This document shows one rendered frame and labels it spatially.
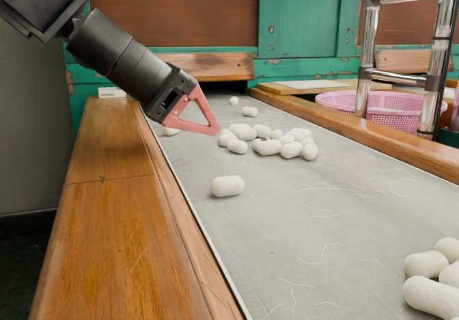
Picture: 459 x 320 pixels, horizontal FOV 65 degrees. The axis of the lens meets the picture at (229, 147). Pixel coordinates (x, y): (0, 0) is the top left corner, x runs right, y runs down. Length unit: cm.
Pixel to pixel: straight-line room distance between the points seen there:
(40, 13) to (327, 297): 36
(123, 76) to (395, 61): 93
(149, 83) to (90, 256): 22
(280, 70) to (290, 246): 80
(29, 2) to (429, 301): 41
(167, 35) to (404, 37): 75
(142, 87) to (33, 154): 145
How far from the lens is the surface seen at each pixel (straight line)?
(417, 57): 128
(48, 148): 184
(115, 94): 89
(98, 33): 42
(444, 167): 50
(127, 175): 39
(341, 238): 33
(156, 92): 43
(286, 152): 50
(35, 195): 192
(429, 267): 29
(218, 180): 38
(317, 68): 112
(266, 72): 104
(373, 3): 69
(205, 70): 93
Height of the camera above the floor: 90
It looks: 17 degrees down
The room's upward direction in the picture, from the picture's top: straight up
